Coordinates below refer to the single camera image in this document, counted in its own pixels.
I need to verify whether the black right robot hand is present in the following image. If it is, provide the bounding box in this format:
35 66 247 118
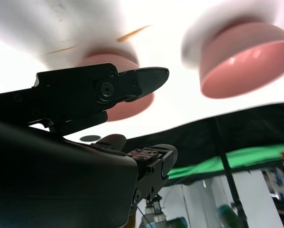
0 63 178 228

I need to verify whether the pink plastic bowl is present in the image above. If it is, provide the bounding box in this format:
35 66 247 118
79 53 156 122
198 22 284 99

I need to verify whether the black round table grommet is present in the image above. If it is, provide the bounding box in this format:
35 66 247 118
79 134 101 143

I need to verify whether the thin wooden stick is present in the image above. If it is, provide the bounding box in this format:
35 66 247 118
117 25 152 43
46 44 78 55

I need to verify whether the black stand pole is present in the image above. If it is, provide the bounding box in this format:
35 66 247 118
213 116 249 228

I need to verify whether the teal green round object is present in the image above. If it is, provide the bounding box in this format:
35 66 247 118
217 204 244 228

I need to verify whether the green cloth screen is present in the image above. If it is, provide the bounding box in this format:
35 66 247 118
166 144 284 181

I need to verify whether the black backdrop curtain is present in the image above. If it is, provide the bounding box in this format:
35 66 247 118
122 101 284 186

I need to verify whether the blue white printed box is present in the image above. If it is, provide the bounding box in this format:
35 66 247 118
263 166 284 202

